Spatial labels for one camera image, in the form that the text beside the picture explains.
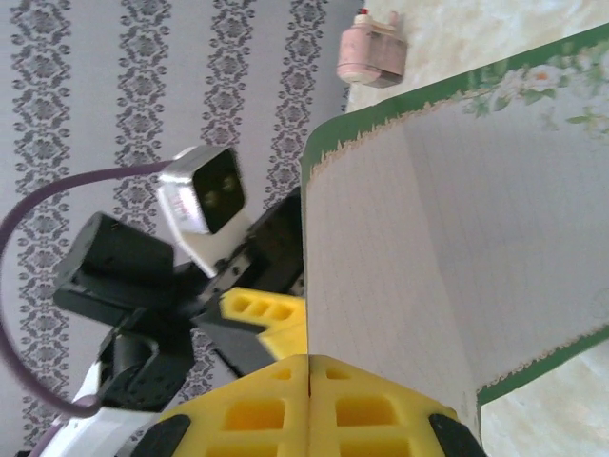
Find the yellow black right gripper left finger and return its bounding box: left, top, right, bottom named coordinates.
left=135, top=354, right=310, bottom=457

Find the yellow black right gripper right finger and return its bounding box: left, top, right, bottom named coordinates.
left=309, top=354, right=489, bottom=457

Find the pink thread spool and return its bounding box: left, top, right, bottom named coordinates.
left=335, top=8, right=410, bottom=90

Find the purple cable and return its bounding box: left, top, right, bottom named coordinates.
left=0, top=163, right=172, bottom=457

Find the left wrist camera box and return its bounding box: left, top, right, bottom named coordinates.
left=156, top=145, right=251, bottom=280

